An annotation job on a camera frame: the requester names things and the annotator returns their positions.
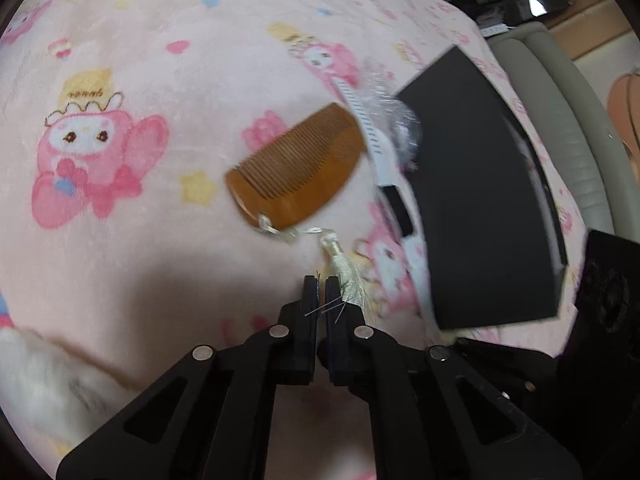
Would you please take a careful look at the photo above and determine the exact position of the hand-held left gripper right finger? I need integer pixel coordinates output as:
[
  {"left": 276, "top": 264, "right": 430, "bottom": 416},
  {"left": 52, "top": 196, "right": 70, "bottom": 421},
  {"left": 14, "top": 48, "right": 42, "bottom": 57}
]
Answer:
[{"left": 320, "top": 275, "right": 583, "bottom": 480}]

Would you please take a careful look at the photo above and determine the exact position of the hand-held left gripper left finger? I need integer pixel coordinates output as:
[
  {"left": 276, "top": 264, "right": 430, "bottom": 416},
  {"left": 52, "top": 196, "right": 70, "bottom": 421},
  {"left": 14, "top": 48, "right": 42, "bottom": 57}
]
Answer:
[{"left": 55, "top": 275, "right": 321, "bottom": 480}]

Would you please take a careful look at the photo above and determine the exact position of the wooden comb with tassel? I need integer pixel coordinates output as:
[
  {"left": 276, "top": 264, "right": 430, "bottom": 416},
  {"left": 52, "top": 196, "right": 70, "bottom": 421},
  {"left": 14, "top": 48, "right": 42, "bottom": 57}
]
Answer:
[{"left": 224, "top": 102, "right": 375, "bottom": 322}]

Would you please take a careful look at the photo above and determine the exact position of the black box container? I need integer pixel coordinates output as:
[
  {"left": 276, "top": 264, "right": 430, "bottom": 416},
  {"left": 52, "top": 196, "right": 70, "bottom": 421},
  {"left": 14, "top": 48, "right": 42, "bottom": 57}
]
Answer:
[{"left": 394, "top": 45, "right": 570, "bottom": 332}]

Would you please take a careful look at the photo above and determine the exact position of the pink printed blanket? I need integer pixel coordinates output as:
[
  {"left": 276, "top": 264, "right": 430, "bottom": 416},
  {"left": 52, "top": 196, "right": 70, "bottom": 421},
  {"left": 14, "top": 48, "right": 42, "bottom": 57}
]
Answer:
[{"left": 0, "top": 0, "right": 587, "bottom": 480}]

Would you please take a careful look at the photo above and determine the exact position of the clear plastic wrapper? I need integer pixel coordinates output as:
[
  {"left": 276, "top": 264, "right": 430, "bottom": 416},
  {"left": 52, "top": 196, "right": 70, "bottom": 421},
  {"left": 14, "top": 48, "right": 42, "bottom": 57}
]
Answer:
[{"left": 359, "top": 59, "right": 425, "bottom": 172}]

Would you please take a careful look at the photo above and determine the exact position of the grey cushioned sofa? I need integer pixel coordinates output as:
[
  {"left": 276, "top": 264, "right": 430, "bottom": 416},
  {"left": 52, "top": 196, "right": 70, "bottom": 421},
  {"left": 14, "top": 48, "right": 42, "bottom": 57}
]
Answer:
[{"left": 487, "top": 21, "right": 640, "bottom": 242}]

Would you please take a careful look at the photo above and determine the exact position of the peach round object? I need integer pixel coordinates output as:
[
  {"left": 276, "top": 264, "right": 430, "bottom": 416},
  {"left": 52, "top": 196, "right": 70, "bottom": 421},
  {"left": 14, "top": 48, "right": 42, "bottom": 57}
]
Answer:
[{"left": 606, "top": 66, "right": 640, "bottom": 163}]

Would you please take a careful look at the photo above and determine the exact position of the white plush toy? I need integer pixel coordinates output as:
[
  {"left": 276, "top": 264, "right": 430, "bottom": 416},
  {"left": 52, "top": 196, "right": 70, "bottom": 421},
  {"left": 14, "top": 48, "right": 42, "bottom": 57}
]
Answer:
[{"left": 0, "top": 327, "right": 128, "bottom": 443}]

